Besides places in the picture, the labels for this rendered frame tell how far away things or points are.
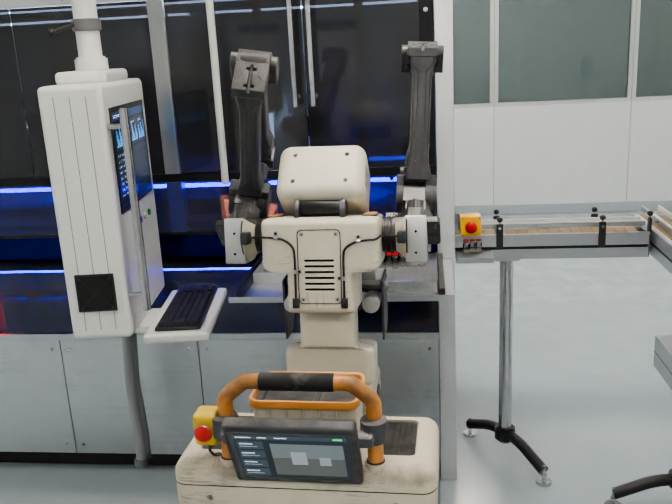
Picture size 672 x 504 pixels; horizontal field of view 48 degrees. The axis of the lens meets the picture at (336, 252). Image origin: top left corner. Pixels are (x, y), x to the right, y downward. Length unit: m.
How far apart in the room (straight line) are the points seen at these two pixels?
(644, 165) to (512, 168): 1.19
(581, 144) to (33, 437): 5.52
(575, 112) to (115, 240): 5.61
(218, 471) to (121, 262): 0.89
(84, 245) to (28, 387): 1.08
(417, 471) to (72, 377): 1.90
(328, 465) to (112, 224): 1.09
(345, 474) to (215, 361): 1.48
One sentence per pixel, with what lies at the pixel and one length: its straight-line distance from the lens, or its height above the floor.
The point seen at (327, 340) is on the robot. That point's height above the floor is 0.93.
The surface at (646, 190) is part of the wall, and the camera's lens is 7.58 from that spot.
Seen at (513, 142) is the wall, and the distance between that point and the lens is 7.28.
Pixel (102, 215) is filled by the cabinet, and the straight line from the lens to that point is 2.28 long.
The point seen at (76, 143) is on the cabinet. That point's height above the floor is 1.39.
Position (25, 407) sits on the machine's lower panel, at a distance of 3.31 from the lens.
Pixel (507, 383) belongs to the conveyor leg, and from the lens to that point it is 3.02.
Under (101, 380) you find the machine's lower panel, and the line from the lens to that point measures 3.11.
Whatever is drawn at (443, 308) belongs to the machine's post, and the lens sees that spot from 2.73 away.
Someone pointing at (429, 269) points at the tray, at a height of 0.88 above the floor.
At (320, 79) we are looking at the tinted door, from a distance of 2.61.
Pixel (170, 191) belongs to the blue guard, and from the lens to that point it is 2.77.
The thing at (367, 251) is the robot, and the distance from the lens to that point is 1.71.
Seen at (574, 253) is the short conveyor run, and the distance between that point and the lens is 2.83.
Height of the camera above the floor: 1.61
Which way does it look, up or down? 15 degrees down
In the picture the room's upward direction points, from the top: 3 degrees counter-clockwise
